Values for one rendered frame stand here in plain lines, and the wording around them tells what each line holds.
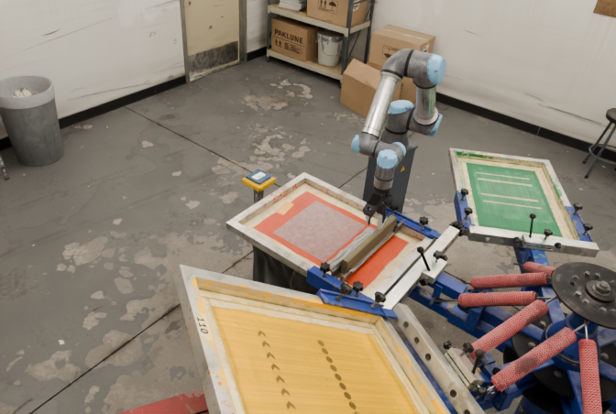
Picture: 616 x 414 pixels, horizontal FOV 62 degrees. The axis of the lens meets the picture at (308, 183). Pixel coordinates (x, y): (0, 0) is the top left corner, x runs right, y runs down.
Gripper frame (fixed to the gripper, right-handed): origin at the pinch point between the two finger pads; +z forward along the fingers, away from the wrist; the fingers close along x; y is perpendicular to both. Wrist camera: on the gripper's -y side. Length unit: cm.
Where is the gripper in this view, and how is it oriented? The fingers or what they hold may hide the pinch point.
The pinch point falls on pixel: (372, 225)
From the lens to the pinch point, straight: 222.0
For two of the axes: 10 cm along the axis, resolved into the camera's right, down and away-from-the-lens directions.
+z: -0.7, 8.3, 5.6
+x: -7.9, -3.9, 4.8
